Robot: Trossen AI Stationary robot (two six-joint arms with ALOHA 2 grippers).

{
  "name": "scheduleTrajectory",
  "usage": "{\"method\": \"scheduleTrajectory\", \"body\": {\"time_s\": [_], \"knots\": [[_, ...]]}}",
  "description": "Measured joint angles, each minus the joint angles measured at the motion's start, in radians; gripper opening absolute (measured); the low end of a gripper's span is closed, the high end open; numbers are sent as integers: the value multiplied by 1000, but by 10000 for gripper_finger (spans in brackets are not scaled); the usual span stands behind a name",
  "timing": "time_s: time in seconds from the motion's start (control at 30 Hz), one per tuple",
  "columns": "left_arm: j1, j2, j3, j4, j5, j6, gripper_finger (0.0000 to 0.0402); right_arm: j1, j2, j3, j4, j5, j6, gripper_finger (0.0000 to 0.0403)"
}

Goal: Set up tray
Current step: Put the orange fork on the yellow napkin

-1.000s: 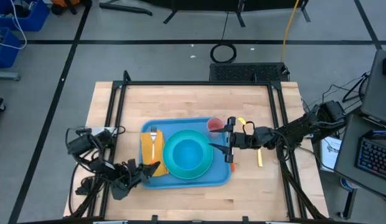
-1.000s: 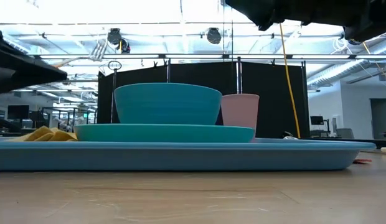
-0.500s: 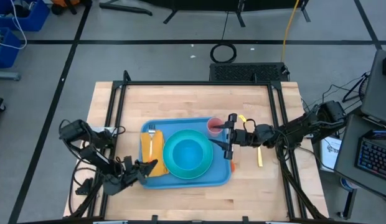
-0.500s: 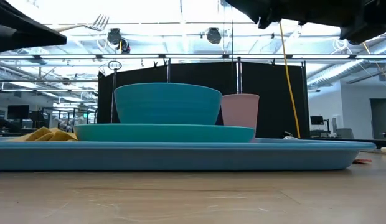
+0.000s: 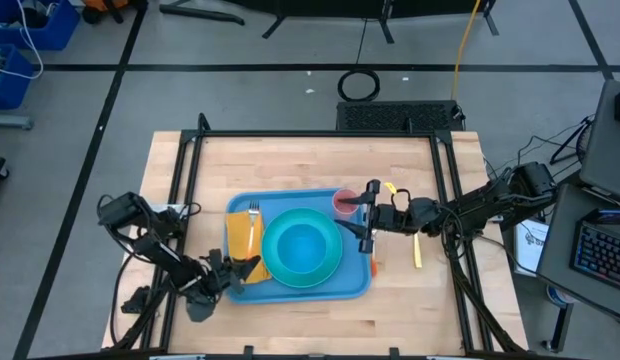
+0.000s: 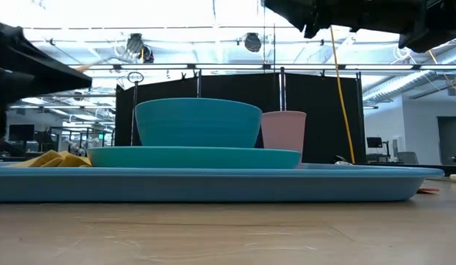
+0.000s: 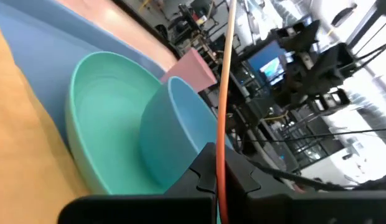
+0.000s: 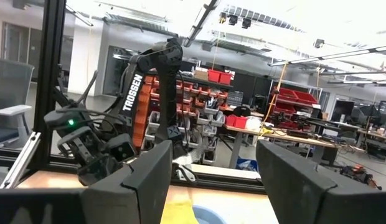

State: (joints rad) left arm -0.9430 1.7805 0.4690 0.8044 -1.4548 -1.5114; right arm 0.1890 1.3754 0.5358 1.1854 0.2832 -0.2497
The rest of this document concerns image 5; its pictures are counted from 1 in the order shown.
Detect fork with orange handle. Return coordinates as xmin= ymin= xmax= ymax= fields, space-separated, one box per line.
xmin=246 ymin=200 xmax=262 ymax=262

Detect teal round plate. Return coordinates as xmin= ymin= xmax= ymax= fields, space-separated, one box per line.
xmin=261 ymin=207 xmax=344 ymax=289

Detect black backlit keyboard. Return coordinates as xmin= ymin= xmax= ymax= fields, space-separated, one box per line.
xmin=569 ymin=219 xmax=620 ymax=295

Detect orange shop vacuum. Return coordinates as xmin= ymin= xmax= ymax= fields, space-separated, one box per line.
xmin=81 ymin=0 xmax=146 ymax=25

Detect black partition screen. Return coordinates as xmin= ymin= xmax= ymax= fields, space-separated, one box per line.
xmin=158 ymin=0 xmax=501 ymax=46

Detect grey desk panel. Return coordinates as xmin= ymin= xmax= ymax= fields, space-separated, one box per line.
xmin=578 ymin=78 xmax=620 ymax=206

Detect black perforated computer case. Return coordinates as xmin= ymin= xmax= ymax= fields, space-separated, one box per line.
xmin=335 ymin=99 xmax=466 ymax=133

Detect blue storage bin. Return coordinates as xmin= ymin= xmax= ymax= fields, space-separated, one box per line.
xmin=0 ymin=0 xmax=82 ymax=52
xmin=0 ymin=43 xmax=37 ymax=111

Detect blue round bowl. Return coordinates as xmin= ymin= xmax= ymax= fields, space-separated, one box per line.
xmin=275 ymin=222 xmax=330 ymax=277

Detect yellow cloth napkin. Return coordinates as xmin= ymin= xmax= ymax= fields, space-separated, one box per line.
xmin=225 ymin=209 xmax=273 ymax=285

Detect yellow hanging cable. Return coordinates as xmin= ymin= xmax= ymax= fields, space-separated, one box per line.
xmin=449 ymin=0 xmax=484 ymax=101

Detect grey desk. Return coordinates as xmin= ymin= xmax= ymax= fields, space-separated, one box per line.
xmin=535 ymin=182 xmax=620 ymax=321

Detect coiled black cable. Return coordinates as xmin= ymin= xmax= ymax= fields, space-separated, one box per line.
xmin=336 ymin=68 xmax=382 ymax=103

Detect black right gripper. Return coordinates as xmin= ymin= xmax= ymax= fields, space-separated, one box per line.
xmin=333 ymin=178 xmax=442 ymax=255

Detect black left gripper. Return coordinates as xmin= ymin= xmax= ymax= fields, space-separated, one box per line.
xmin=193 ymin=247 xmax=263 ymax=302

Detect pink plastic cup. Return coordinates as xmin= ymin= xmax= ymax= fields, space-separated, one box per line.
xmin=331 ymin=188 xmax=361 ymax=217

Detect white printed paper sheet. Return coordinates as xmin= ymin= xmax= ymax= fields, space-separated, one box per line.
xmin=513 ymin=218 xmax=551 ymax=278

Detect light blue plastic tray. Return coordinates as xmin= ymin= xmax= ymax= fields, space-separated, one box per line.
xmin=222 ymin=187 xmax=374 ymax=305

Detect black aluminium table frame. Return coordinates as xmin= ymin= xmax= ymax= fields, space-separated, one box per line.
xmin=109 ymin=112 xmax=529 ymax=357

